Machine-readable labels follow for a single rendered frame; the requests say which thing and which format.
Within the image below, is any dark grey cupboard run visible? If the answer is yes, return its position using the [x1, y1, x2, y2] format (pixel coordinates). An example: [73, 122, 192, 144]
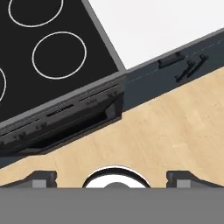
[0, 153, 45, 170]
[120, 27, 224, 114]

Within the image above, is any black drawer handle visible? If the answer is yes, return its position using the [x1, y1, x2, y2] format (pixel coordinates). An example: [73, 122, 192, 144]
[157, 52, 186, 69]

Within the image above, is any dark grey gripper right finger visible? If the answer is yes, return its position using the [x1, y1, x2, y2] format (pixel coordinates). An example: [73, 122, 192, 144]
[165, 170, 224, 189]

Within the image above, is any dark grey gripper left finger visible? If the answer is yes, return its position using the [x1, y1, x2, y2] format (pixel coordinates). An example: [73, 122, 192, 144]
[0, 170, 58, 189]

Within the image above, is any black hob with white rings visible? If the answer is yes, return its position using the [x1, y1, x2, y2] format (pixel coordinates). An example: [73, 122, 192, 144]
[0, 0, 127, 130]

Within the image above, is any black cupboard door handle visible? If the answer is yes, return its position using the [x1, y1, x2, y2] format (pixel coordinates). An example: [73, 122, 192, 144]
[186, 53, 210, 79]
[174, 60, 197, 83]

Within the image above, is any round white and black thing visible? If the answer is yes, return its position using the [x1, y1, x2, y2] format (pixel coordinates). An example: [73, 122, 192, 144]
[81, 165, 152, 189]

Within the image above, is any black oven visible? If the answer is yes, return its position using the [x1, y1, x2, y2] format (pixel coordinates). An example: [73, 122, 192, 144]
[0, 74, 127, 159]

